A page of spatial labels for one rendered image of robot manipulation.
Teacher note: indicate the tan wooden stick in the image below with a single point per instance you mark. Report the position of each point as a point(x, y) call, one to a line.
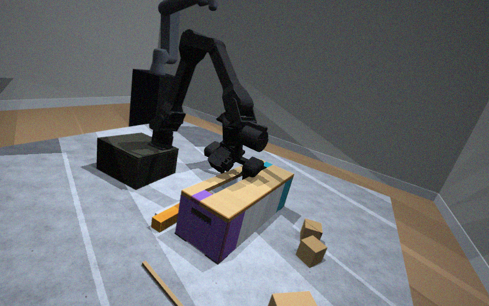
point(161, 284)

